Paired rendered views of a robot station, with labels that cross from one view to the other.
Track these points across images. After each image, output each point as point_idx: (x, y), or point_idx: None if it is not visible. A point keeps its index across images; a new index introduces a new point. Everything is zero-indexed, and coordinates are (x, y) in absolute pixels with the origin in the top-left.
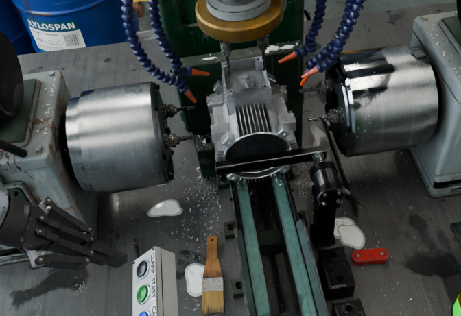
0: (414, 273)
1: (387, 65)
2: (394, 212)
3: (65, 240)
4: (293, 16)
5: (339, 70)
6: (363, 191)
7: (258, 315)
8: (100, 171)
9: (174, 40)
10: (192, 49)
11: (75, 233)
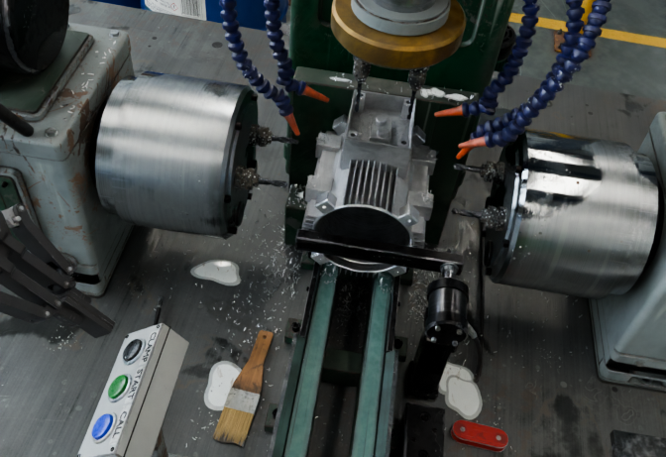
0: None
1: (593, 168)
2: (537, 384)
3: (23, 274)
4: (480, 57)
5: (519, 154)
6: (503, 338)
7: None
8: (131, 190)
9: (301, 39)
10: (323, 60)
11: (44, 268)
